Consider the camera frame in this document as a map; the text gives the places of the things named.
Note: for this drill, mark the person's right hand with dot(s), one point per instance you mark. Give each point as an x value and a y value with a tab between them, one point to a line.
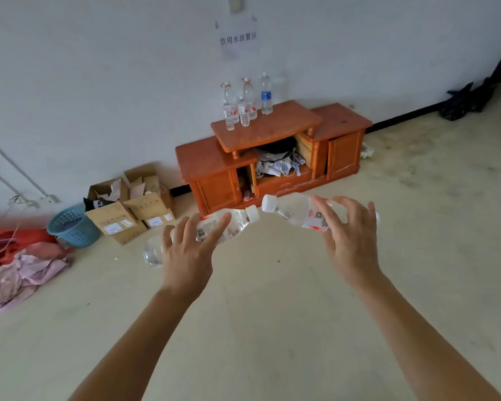
355	246

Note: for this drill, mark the person's left hand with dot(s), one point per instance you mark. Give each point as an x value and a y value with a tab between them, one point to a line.
188	267

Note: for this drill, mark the orange wooden cabinet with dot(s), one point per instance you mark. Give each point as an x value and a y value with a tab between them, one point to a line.
275	121

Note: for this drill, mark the blue-label Aquafina bottle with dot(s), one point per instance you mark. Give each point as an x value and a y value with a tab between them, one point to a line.
266	104

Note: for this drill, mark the person's left forearm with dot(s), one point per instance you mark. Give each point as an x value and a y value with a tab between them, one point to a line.
137	350

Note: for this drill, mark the person's right forearm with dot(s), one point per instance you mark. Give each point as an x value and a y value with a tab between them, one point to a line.
421	350

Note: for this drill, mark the labelled cardboard box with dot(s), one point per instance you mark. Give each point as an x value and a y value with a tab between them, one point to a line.
108	217
144	204

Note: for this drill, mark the white plastic bag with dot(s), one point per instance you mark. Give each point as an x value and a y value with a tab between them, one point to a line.
367	152

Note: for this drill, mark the pile of white papers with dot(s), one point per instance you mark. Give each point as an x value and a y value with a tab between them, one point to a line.
275	164

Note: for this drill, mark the blue plastic basket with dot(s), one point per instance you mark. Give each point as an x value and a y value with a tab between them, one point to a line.
75	233

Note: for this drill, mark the pink cloth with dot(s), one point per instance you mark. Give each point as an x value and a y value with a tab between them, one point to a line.
25	271

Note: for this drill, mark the red cloth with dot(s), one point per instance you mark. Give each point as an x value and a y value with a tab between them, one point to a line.
25	238

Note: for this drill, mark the black plastic bag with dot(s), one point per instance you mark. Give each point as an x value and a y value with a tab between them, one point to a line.
459	104

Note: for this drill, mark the white paper sign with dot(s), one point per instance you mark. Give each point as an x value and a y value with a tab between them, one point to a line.
238	50

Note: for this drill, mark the white wall conduit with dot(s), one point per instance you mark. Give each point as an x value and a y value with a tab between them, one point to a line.
4	182
14	165

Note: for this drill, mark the white wall switch plate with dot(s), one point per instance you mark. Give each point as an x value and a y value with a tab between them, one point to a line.
235	4

